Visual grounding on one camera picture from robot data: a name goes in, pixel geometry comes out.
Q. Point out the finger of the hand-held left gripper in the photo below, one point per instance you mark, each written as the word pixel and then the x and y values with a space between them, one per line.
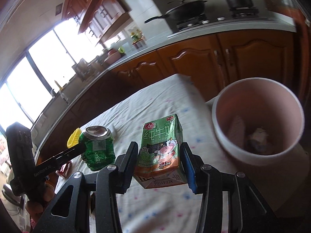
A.
pixel 71 153

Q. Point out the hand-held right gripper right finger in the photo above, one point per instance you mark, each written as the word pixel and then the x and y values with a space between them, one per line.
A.
pixel 189 172

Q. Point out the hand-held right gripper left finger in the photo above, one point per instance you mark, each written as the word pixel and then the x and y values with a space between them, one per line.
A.
pixel 128 170

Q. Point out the crushed green can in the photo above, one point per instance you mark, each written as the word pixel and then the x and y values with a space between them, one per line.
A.
pixel 97 150

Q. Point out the green milk carton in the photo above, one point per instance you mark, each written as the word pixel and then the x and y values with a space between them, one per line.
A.
pixel 160 145

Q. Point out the pink white bin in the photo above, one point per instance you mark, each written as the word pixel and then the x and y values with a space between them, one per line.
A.
pixel 255 97

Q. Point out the person's left hand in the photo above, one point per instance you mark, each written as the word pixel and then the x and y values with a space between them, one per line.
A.
pixel 35 206

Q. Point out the yellow foam fruit net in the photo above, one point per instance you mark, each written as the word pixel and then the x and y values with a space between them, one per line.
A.
pixel 73 138

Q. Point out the red snack packet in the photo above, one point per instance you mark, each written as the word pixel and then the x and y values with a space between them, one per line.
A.
pixel 62 170

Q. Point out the crumpled white tissue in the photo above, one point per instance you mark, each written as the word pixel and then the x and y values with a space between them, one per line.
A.
pixel 260 134

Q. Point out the dish rack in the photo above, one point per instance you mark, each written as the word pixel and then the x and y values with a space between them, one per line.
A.
pixel 87 69

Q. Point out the kitchen window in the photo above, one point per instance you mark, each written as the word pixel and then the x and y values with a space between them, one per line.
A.
pixel 48 60

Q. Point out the pink basin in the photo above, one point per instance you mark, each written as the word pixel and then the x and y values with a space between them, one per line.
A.
pixel 113 55

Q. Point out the green cup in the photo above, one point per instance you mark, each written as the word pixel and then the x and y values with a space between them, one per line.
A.
pixel 121 50

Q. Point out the grey kitchen countertop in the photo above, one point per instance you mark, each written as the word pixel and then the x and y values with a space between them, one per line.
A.
pixel 150 47

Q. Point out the spice jar set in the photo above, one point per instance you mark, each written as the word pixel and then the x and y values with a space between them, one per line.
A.
pixel 140 44

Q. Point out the yellow label sauce bottle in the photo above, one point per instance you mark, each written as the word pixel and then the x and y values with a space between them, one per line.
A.
pixel 134 36

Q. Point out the wooden lower cabinets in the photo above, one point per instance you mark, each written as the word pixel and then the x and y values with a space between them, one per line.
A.
pixel 255 53

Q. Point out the wooden cabinets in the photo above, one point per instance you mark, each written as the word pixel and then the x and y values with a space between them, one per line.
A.
pixel 255 53
pixel 102 7

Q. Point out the wooden upper cabinets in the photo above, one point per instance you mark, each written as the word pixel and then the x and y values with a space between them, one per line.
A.
pixel 102 7

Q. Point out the gas stove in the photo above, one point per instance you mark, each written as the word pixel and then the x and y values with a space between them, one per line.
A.
pixel 218 19

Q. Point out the black wok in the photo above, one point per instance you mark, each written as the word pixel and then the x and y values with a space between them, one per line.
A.
pixel 187 9

